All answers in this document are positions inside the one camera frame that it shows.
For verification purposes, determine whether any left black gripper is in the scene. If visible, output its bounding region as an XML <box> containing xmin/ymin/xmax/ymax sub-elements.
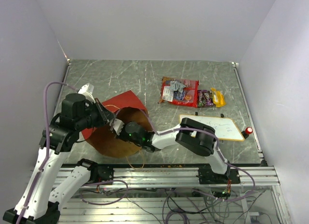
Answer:
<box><xmin>76</xmin><ymin>97</ymin><xmax>116</xmax><ymax>130</ymax></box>

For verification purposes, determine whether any red paper bag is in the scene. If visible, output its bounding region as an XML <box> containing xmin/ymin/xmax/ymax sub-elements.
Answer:
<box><xmin>82</xmin><ymin>90</ymin><xmax>154</xmax><ymax>166</ymax></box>

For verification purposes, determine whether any silver green snack wrapper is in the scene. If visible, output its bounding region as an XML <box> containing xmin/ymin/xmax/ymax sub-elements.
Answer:
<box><xmin>170</xmin><ymin>81</ymin><xmax>186</xmax><ymax>93</ymax></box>

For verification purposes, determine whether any red candy bag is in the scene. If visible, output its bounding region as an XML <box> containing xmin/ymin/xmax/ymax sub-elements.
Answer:
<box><xmin>159</xmin><ymin>76</ymin><xmax>199</xmax><ymax>108</ymax></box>

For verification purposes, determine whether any brown purple chocolate pack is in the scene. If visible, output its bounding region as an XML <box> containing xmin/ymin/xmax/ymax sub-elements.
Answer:
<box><xmin>197</xmin><ymin>90</ymin><xmax>215</xmax><ymax>108</ymax></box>

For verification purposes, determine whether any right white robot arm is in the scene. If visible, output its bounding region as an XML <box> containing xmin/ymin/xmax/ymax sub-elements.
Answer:
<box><xmin>116</xmin><ymin>118</ymin><xmax>230</xmax><ymax>183</ymax></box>

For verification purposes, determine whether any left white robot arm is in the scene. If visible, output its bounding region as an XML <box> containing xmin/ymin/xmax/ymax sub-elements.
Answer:
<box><xmin>3</xmin><ymin>93</ymin><xmax>115</xmax><ymax>224</ymax></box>

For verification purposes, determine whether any small whiteboard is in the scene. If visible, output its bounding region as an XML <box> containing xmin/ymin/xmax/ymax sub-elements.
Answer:
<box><xmin>179</xmin><ymin>114</ymin><xmax>245</xmax><ymax>141</ymax></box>

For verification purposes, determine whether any red emergency stop button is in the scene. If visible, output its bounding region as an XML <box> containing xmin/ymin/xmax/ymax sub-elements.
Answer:
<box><xmin>241</xmin><ymin>127</ymin><xmax>253</xmax><ymax>139</ymax></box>

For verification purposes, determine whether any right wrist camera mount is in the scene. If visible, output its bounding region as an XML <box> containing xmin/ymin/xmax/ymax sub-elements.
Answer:
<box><xmin>110</xmin><ymin>118</ymin><xmax>125</xmax><ymax>136</ymax></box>

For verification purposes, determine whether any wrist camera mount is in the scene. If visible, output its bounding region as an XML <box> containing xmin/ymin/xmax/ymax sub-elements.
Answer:
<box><xmin>110</xmin><ymin>118</ymin><xmax>125</xmax><ymax>136</ymax></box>
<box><xmin>78</xmin><ymin>83</ymin><xmax>95</xmax><ymax>103</ymax></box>

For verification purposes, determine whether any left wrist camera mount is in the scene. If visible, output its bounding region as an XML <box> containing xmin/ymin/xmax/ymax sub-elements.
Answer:
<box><xmin>78</xmin><ymin>83</ymin><xmax>95</xmax><ymax>103</ymax></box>

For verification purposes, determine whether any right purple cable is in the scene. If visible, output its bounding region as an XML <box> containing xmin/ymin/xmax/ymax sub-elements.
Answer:
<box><xmin>110</xmin><ymin>108</ymin><xmax>256</xmax><ymax>203</ymax></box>

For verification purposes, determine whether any purple cable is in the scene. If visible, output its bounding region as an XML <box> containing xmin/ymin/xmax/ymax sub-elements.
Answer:
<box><xmin>15</xmin><ymin>81</ymin><xmax>80</xmax><ymax>224</ymax></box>
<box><xmin>110</xmin><ymin>108</ymin><xmax>256</xmax><ymax>203</ymax></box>

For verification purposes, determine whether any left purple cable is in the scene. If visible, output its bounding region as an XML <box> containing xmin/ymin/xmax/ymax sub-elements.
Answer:
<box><xmin>15</xmin><ymin>81</ymin><xmax>80</xmax><ymax>224</ymax></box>

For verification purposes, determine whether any aluminium rail frame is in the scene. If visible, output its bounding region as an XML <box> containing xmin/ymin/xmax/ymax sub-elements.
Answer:
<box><xmin>21</xmin><ymin>165</ymin><xmax>290</xmax><ymax>224</ymax></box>

